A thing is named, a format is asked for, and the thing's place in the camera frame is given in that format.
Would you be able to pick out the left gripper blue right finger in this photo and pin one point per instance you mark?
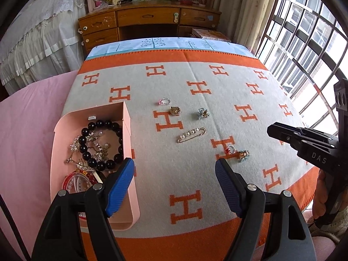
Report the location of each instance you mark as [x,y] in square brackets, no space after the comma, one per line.
[288,236]

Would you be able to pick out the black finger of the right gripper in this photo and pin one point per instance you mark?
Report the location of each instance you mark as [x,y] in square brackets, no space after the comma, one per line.
[288,134]

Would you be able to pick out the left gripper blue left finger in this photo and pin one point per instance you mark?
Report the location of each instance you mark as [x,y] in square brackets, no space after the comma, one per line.
[59,237]

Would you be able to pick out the white smart band watch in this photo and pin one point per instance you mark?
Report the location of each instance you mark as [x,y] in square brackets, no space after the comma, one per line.
[83,180]

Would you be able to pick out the pink plastic tray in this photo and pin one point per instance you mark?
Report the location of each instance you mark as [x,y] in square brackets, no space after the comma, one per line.
[112,119]

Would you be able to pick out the gold leaf hair comb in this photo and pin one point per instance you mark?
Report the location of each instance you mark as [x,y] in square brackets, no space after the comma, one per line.
[87,154]

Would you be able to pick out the silver blue flower brooch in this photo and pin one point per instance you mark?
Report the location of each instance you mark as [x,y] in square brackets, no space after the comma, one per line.
[203,113]

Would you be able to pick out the pearl safety pin brooch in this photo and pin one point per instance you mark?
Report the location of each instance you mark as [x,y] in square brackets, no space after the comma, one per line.
[191,134]

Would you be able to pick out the person right hand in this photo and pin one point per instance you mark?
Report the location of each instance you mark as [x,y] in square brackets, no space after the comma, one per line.
[320,196]

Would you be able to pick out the orange grey H blanket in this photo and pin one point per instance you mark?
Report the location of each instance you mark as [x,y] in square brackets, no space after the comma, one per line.
[183,212]

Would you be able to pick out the pink bed sheet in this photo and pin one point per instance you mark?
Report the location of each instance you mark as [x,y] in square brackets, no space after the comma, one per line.
[28,118]

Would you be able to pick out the stack of books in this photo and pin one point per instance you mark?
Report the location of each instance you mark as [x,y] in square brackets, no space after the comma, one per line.
[209,35]

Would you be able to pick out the beige curtain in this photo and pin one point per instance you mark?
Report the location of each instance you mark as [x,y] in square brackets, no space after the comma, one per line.
[244,21]

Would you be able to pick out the blue patterned sheet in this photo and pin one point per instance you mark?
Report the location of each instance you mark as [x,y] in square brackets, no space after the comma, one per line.
[168,43]

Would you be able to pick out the white lace covered furniture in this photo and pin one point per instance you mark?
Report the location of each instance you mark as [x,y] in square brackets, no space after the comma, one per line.
[43,41]

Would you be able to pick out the wooden desk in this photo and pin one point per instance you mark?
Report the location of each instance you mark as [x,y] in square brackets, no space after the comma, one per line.
[144,20]

